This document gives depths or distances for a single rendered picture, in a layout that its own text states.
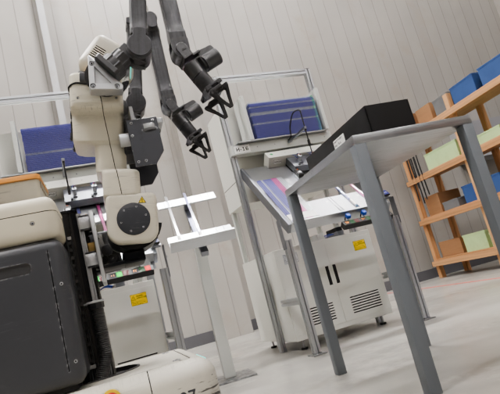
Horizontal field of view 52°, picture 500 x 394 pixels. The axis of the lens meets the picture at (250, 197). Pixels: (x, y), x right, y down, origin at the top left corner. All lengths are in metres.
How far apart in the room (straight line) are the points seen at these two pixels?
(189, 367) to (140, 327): 1.50
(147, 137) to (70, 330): 0.65
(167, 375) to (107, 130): 0.81
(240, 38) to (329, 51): 1.27
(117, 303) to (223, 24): 4.74
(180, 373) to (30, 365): 0.38
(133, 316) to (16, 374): 1.51
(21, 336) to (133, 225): 0.45
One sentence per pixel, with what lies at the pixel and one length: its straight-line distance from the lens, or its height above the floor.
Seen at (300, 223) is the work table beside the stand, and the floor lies 0.64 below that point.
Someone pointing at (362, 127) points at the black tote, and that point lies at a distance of 1.80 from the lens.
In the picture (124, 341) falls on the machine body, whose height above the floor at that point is 0.33.
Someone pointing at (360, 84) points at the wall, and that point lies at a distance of 7.31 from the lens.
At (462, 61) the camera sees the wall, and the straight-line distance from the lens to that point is 8.56.
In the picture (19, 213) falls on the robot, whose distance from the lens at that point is 1.51.
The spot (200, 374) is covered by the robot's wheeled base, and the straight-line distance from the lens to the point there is 1.44.
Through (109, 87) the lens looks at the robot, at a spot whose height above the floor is 1.11.
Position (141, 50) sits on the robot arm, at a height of 1.21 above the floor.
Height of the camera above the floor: 0.41
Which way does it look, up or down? 10 degrees up
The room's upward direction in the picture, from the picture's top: 15 degrees counter-clockwise
